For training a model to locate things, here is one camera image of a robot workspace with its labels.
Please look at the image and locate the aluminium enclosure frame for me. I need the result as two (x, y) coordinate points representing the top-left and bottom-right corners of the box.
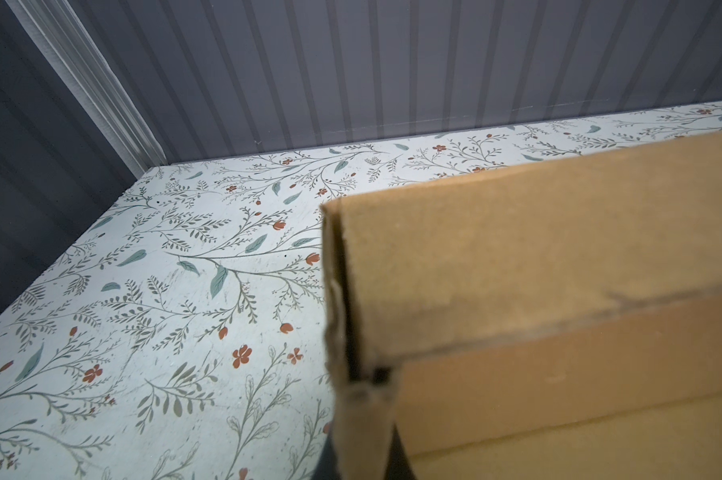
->
(7, 0), (168, 178)

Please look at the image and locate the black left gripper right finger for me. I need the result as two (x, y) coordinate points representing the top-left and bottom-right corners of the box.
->
(387, 427), (416, 480)

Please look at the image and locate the brown cardboard box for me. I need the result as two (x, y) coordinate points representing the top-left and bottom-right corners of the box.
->
(322, 132), (722, 479)

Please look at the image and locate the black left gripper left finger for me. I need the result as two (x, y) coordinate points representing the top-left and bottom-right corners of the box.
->
(311, 435), (340, 480)

